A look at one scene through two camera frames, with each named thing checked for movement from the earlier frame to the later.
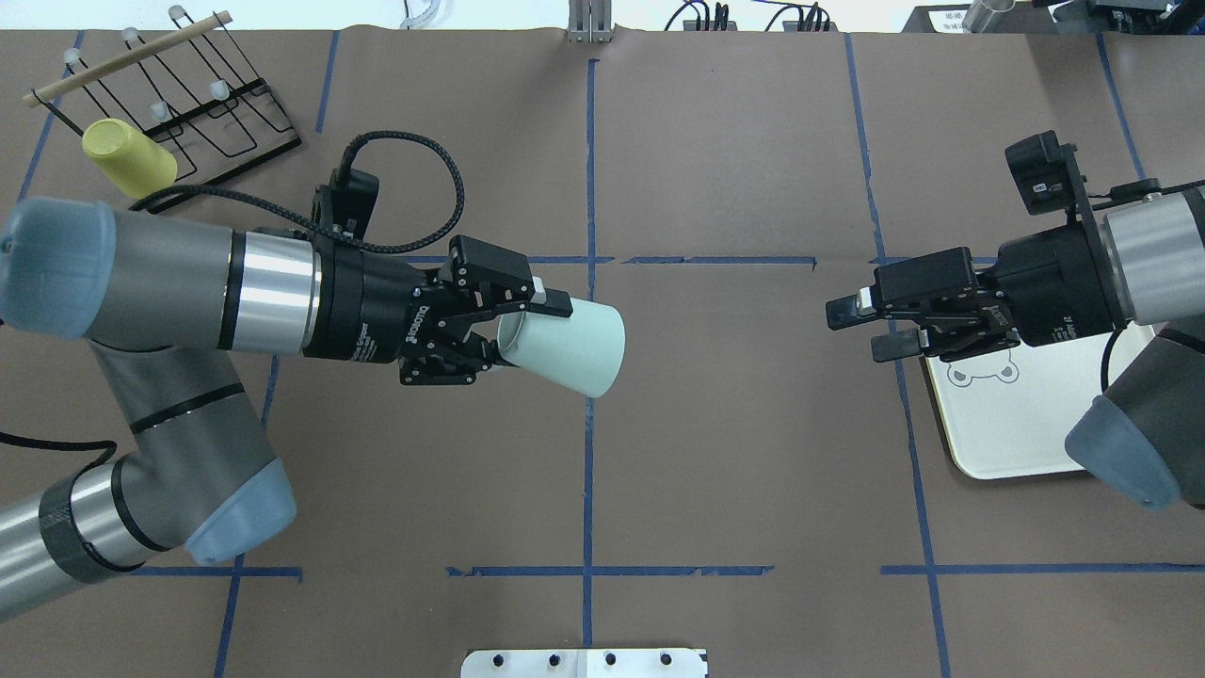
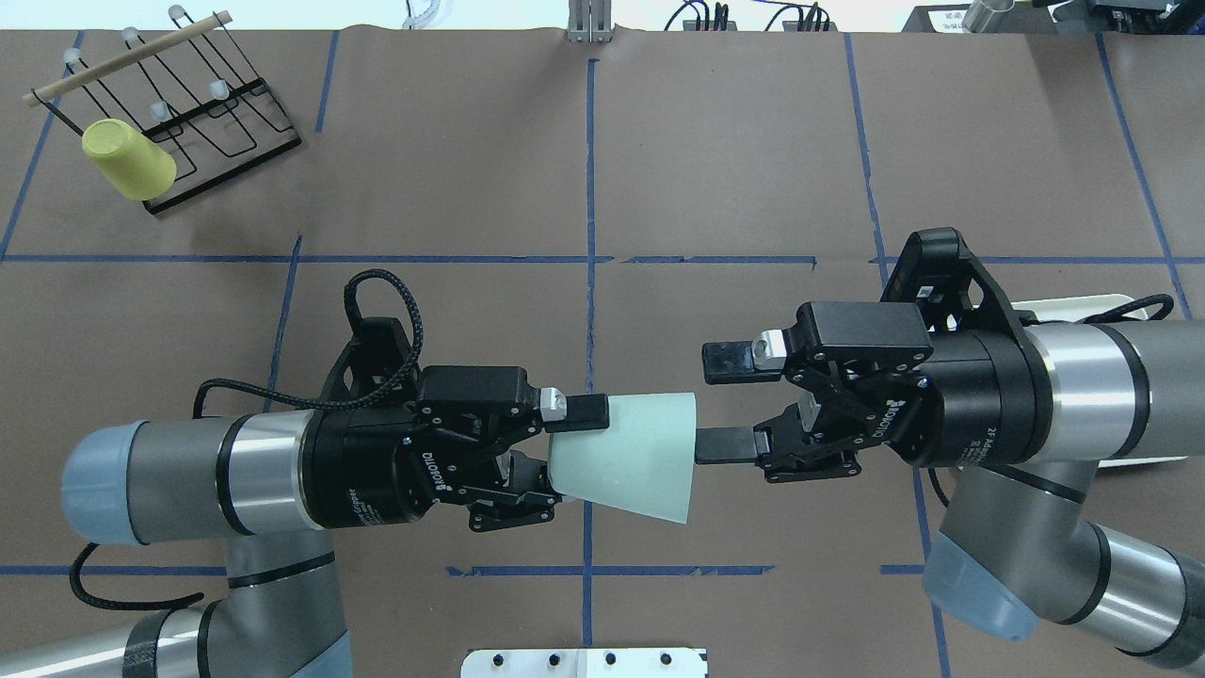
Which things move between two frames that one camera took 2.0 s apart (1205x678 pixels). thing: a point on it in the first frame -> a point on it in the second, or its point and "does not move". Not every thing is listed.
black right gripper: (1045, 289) -> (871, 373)
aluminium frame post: (590, 22) does not move
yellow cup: (137, 164) does not move
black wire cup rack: (218, 116) does not move
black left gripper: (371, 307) -> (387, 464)
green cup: (583, 352) -> (643, 461)
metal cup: (988, 16) does not move
